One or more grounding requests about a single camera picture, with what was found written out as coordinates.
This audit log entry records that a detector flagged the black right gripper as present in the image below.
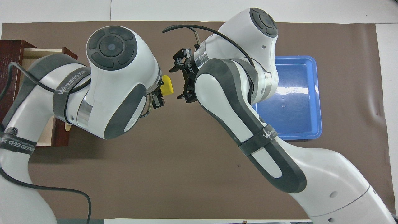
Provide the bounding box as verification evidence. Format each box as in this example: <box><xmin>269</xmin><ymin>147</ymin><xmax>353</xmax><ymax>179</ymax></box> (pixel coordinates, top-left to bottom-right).
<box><xmin>152</xmin><ymin>48</ymin><xmax>201</xmax><ymax>109</ymax></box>

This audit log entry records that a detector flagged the yellow cube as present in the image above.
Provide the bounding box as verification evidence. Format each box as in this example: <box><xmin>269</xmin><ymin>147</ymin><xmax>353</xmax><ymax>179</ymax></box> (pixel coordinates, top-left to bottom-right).
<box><xmin>160</xmin><ymin>75</ymin><xmax>174</xmax><ymax>95</ymax></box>

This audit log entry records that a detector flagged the dark wooden drawer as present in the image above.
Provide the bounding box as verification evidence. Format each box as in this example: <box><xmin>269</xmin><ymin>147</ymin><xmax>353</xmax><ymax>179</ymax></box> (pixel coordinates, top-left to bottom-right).
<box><xmin>19</xmin><ymin>47</ymin><xmax>78</xmax><ymax>147</ymax></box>

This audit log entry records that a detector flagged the brown paper table mat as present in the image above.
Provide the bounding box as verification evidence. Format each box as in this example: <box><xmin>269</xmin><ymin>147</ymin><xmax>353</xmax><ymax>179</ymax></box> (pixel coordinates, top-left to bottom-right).
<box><xmin>0</xmin><ymin>21</ymin><xmax>396</xmax><ymax>219</ymax></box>

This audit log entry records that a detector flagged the blue plastic tray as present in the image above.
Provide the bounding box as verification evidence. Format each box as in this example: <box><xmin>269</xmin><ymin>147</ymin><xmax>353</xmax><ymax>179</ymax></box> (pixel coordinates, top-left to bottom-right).
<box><xmin>252</xmin><ymin>56</ymin><xmax>322</xmax><ymax>141</ymax></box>

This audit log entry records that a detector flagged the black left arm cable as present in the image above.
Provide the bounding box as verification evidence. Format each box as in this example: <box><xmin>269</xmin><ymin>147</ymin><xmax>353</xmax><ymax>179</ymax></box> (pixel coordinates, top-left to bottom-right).
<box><xmin>0</xmin><ymin>61</ymin><xmax>92</xmax><ymax>224</ymax></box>

